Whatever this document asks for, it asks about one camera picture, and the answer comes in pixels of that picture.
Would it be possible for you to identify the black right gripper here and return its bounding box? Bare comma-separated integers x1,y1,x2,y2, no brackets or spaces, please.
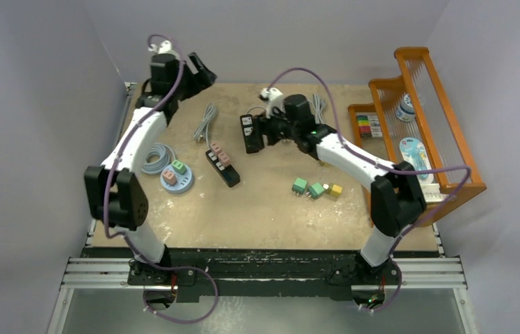
248,105,300,151

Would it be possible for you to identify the orange wooden rack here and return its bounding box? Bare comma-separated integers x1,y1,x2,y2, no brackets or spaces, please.
348,47,487,225

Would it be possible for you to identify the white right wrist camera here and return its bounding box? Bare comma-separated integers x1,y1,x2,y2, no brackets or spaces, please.
259,87,284,118

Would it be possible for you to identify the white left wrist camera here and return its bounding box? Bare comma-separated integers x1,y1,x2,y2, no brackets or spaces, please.
148,40,179,58

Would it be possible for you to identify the blue packaged item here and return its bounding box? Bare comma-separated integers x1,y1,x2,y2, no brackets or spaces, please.
399,137,432,171

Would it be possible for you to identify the grey bundled power cable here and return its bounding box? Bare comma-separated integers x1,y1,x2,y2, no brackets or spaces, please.
193,103,220,143

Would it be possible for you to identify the black aluminium robot base frame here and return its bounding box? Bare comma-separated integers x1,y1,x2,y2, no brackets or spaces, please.
62,248,466,303

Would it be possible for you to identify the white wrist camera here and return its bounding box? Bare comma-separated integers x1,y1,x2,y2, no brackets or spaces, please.
148,40,179,58
259,87,284,118

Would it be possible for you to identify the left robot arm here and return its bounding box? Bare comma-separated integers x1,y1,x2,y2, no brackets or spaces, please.
84,51,217,285

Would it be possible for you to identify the pink plug adapter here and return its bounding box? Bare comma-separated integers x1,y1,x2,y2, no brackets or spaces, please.
217,152,231,168
209,142,222,156

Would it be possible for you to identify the yellow plug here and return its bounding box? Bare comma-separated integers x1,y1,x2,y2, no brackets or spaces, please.
323,184,343,198

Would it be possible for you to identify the green plug on round socket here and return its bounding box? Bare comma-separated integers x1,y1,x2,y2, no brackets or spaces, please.
171,159,188,175

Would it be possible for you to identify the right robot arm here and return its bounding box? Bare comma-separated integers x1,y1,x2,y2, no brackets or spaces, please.
253,88,427,283

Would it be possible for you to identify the light blue round socket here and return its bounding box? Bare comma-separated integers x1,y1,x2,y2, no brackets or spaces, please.
160,164,195,195

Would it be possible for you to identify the white box on rack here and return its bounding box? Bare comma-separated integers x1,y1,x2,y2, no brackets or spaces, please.
421,184,448,204

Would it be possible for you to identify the black strip with green USB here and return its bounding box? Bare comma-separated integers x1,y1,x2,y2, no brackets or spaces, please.
240,114,264,154

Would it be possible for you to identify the pink plug on round socket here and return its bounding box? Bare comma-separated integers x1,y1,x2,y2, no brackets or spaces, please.
161,169,177,186

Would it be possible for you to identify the aluminium table edge rail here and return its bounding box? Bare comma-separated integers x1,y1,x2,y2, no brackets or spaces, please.
84,82,142,248

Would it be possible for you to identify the black strip with pink plugs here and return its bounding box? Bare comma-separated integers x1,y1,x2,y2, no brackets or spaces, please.
205,150,241,188

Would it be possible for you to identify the colourful box on rack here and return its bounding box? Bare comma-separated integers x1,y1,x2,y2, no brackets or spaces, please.
356,113,383,138

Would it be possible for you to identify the green plug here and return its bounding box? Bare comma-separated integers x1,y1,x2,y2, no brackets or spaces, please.
171,159,188,175
291,177,308,196

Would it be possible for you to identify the green plug adapter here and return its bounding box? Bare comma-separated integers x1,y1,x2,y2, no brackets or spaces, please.
306,182,325,199

